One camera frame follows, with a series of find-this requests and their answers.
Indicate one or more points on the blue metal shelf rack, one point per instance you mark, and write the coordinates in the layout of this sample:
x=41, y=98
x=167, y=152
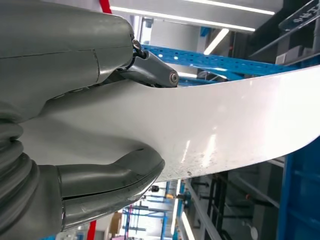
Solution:
x=212, y=61

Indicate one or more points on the ceiling light strip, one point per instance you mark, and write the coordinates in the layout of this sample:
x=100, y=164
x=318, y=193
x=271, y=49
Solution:
x=229, y=6
x=216, y=41
x=180, y=18

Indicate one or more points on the brown cardboard carton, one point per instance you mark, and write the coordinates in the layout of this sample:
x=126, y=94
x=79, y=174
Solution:
x=116, y=223

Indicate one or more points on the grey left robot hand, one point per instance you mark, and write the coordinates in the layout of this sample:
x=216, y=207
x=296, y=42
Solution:
x=62, y=39

